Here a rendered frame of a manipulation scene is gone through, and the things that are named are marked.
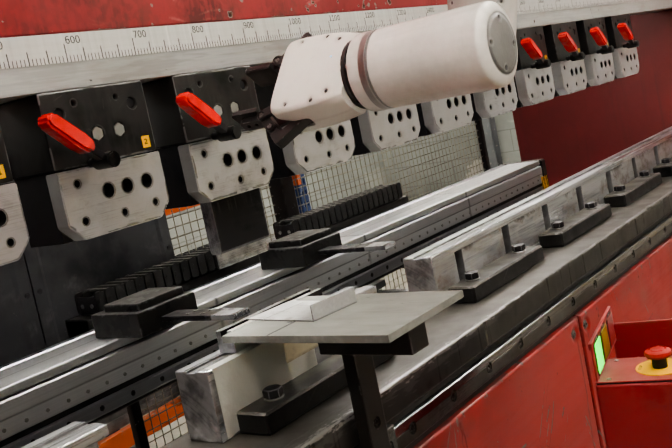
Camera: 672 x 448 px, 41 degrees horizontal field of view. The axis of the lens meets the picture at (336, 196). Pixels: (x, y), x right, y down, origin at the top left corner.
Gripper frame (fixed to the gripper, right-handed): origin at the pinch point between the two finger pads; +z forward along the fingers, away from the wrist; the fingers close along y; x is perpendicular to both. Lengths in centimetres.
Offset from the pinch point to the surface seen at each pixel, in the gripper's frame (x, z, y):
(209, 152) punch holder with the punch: 5.6, 12.3, 2.4
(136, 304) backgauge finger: 20.6, 36.5, 16.4
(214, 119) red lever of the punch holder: 1.9, 8.7, 0.4
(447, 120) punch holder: 56, 12, -33
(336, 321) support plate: 23.1, 0.1, 18.7
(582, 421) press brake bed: 103, 2, 8
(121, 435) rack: 136, 174, 11
